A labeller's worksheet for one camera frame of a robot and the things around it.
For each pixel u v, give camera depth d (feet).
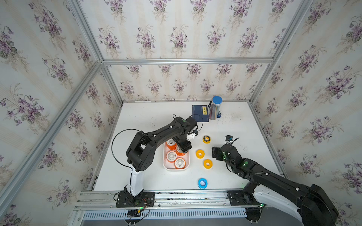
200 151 2.97
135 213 2.35
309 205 1.31
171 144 2.93
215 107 3.20
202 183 2.58
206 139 3.16
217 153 2.50
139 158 1.62
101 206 2.36
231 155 2.04
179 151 2.81
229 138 2.45
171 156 2.88
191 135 2.68
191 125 2.52
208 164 2.82
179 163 2.79
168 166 2.77
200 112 3.65
